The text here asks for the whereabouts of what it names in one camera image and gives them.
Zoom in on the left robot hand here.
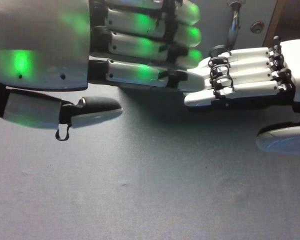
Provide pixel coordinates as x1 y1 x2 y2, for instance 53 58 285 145
0 0 206 142

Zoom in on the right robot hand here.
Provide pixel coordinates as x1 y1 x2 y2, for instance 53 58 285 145
183 36 300 155

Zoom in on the metal door handle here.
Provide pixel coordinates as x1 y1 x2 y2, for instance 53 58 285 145
226 0 241 50

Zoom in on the white cabinet door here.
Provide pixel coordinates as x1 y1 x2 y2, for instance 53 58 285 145
189 0 282 63

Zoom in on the grey table cloth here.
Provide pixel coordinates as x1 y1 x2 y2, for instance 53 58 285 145
0 82 300 240

